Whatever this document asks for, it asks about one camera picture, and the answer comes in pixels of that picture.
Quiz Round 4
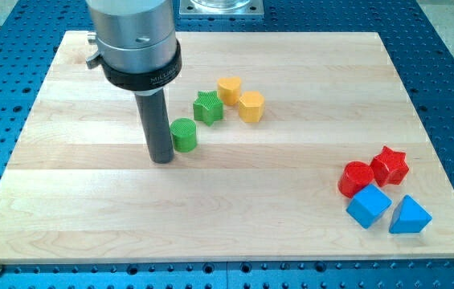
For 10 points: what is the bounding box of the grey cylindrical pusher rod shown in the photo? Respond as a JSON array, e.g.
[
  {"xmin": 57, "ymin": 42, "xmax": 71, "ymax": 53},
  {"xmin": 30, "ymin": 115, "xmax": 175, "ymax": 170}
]
[{"xmin": 134, "ymin": 88, "xmax": 174, "ymax": 164}]

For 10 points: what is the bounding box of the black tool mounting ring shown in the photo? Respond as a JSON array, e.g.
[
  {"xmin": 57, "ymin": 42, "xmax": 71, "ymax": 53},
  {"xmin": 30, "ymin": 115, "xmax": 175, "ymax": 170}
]
[{"xmin": 100, "ymin": 40, "xmax": 182, "ymax": 92}]

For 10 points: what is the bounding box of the green cylinder block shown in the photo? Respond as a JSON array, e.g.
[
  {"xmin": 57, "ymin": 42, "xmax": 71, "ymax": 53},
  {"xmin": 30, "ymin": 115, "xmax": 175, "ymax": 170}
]
[{"xmin": 170, "ymin": 118, "xmax": 197, "ymax": 153}]

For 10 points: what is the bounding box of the green star block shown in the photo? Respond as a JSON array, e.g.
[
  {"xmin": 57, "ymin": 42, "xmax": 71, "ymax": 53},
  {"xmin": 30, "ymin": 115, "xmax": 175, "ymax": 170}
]
[{"xmin": 193, "ymin": 91, "xmax": 223, "ymax": 126}]

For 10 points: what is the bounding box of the red star block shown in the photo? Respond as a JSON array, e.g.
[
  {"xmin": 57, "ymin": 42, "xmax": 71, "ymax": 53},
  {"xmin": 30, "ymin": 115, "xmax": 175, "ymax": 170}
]
[{"xmin": 370, "ymin": 145, "xmax": 409, "ymax": 187}]

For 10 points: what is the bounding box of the yellow heart block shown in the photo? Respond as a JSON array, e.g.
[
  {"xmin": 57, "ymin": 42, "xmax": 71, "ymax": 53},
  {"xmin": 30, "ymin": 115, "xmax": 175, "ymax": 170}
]
[{"xmin": 217, "ymin": 76, "xmax": 242, "ymax": 106}]

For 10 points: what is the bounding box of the yellow hexagon block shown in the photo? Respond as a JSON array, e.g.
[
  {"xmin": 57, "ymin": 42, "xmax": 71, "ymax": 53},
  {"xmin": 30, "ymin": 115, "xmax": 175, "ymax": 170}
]
[{"xmin": 238, "ymin": 91, "xmax": 265, "ymax": 123}]

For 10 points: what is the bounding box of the light wooden board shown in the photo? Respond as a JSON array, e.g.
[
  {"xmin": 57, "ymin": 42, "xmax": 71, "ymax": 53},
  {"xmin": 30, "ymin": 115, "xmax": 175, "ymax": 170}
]
[{"xmin": 0, "ymin": 31, "xmax": 454, "ymax": 264}]

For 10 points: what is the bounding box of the red cylinder block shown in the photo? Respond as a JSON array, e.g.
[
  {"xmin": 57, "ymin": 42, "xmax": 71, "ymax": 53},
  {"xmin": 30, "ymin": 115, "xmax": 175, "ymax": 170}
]
[{"xmin": 337, "ymin": 161, "xmax": 374, "ymax": 198}]

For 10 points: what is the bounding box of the blue cube block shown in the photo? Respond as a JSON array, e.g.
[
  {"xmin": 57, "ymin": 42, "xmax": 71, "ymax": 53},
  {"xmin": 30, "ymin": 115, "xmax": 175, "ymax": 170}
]
[{"xmin": 346, "ymin": 185, "xmax": 392, "ymax": 229}]

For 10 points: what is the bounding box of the blue triangle block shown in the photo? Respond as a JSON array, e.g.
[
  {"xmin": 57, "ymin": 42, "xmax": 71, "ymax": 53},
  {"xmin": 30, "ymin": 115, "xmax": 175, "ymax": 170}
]
[{"xmin": 389, "ymin": 195, "xmax": 432, "ymax": 234}]

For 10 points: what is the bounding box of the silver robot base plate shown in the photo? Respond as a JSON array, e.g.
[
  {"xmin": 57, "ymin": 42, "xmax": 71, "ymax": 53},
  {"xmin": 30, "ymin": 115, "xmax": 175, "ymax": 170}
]
[{"xmin": 178, "ymin": 0, "xmax": 264, "ymax": 18}]

